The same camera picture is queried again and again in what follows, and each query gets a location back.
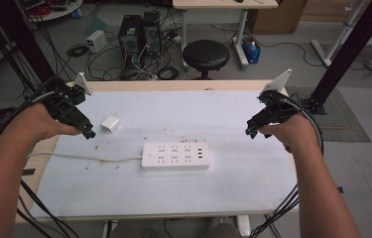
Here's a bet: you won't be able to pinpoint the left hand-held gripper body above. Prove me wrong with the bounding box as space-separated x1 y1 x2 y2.
41 71 94 133

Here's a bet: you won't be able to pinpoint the brown cardboard box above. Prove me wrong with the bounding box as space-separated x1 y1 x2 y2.
248 0 308 35

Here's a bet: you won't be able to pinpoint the large black computer tower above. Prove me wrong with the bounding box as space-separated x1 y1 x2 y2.
117 14 146 71

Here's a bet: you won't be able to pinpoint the white table leg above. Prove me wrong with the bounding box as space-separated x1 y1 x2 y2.
235 214 252 238

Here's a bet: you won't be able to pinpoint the grey floor mat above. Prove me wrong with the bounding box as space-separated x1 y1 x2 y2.
285 85 372 144

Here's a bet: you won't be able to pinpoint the round white table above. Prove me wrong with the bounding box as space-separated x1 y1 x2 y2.
18 0 84 23

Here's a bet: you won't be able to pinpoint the gripper black cables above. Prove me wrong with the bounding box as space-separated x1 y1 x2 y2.
0 76 79 238
248 92 324 238

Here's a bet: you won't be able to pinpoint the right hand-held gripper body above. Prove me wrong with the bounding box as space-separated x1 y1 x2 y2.
246 68 303 132

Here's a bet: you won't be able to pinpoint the white charger plug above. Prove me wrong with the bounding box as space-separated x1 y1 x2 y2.
99 115 122 134

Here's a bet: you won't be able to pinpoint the slim black computer tower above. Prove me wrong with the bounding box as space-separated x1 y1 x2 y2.
142 10 163 58

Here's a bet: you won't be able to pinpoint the white table mat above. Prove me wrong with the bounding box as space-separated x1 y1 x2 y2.
29 89 299 220

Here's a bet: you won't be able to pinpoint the black round stool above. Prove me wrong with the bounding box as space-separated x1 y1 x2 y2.
182 39 231 80

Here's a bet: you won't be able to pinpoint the person's left hand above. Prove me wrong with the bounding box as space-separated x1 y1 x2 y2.
12 102 83 144

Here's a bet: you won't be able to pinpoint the left gripper black cables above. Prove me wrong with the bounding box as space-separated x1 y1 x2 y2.
0 76 79 238

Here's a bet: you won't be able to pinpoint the right gripper black cables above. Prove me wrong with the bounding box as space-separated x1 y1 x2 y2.
248 92 324 238

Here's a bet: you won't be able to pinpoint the white metal stand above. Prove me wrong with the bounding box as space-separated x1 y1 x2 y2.
310 0 371 68

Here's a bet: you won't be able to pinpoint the person's right hand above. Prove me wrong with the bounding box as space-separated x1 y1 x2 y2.
257 113 320 155

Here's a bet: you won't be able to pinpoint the white-legged wooden desk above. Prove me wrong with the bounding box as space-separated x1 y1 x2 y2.
172 0 279 69

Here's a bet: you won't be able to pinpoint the blue box with bottles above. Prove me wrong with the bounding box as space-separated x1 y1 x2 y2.
241 35 262 64

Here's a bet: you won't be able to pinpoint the white power strip cable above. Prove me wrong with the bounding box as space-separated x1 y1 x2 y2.
26 151 144 164

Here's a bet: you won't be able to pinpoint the white power strip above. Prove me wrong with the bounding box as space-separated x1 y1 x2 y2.
141 142 211 171

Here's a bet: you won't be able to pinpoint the white power supply box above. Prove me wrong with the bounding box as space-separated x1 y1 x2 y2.
85 29 108 55

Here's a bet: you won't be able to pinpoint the black metal frame post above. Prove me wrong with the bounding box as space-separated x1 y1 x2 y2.
301 0 372 116
0 0 57 84

